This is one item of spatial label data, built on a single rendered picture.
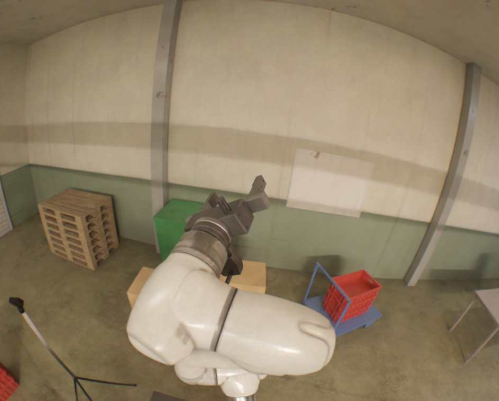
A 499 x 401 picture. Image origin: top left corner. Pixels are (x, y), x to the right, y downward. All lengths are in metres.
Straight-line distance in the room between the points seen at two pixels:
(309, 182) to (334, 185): 0.38
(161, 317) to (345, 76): 3.38
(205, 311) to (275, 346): 0.10
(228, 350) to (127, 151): 3.94
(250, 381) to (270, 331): 0.58
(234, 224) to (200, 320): 0.19
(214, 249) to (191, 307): 0.11
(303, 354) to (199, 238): 0.23
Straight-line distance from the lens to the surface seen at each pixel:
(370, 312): 3.59
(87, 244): 3.95
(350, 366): 3.26
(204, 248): 0.36
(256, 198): 0.43
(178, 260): 0.35
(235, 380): 0.85
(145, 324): 0.30
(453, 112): 4.40
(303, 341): 0.31
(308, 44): 3.44
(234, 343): 0.31
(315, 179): 3.45
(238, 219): 0.40
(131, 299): 2.26
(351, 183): 3.60
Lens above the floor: 2.59
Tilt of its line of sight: 23 degrees down
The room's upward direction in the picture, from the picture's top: 7 degrees clockwise
